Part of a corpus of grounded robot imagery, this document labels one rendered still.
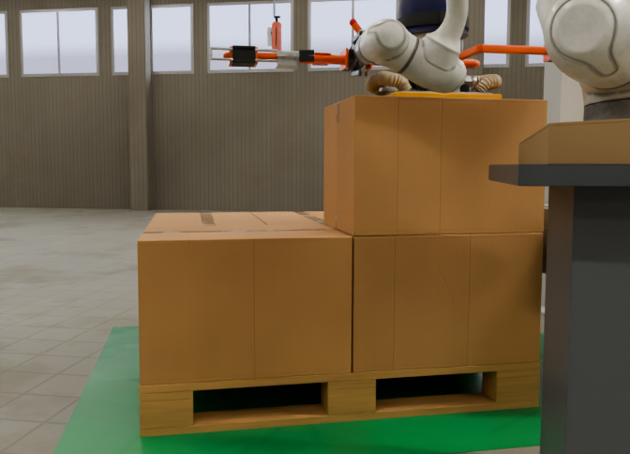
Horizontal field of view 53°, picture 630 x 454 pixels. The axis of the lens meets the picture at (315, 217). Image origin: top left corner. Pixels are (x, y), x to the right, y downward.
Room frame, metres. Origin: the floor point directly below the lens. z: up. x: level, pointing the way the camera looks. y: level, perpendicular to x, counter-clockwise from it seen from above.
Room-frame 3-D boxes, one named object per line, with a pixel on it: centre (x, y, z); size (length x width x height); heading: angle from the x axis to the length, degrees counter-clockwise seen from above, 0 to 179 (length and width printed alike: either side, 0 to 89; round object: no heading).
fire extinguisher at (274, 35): (9.91, 0.63, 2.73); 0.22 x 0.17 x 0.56; 81
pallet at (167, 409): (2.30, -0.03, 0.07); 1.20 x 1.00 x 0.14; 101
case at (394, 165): (2.06, -0.36, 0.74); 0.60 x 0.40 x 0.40; 102
